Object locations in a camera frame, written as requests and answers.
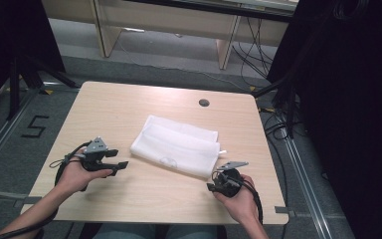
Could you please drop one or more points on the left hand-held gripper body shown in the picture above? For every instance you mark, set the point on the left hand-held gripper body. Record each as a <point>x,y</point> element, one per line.
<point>94,151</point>

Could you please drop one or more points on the grey metal bracket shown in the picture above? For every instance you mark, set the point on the grey metal bracket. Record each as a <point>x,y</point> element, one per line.
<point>283,210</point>
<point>26,201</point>

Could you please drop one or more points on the white mesh laundry bag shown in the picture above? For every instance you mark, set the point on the white mesh laundry bag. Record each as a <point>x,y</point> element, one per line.
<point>179,146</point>

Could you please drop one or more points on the black curtain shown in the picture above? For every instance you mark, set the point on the black curtain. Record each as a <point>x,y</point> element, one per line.
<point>361,99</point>
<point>13,26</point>

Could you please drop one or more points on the metal floor rail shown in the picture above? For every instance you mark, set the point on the metal floor rail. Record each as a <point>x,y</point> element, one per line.
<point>3,132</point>
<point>306,186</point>

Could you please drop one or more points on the person's blue jeans legs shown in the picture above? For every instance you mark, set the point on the person's blue jeans legs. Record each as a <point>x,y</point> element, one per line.
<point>152,232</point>

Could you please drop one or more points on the light wooden desk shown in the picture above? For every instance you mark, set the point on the light wooden desk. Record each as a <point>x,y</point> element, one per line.
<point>165,23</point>

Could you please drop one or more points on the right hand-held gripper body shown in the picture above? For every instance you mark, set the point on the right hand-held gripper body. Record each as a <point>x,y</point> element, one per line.
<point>229,182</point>

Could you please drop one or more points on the person's right hand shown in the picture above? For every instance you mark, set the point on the person's right hand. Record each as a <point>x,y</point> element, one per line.
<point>242,202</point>

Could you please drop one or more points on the person's left hand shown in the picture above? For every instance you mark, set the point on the person's left hand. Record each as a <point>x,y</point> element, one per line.
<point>76,176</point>

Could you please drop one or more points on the black metal stand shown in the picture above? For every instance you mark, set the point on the black metal stand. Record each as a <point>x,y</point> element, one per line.
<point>13,89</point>
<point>290,109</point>

